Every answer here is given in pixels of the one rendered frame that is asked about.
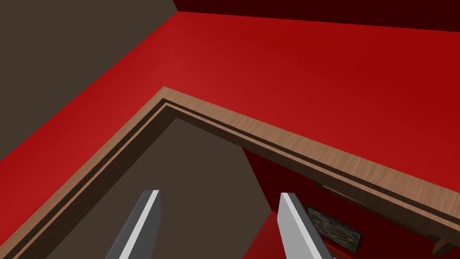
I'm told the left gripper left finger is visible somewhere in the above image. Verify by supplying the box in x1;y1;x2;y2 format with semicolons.
105;189;161;259

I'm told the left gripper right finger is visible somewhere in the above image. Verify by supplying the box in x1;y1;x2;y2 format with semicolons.
277;192;336;259

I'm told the dark framed wall picture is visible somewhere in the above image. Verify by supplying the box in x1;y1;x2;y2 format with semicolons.
305;205;363;254

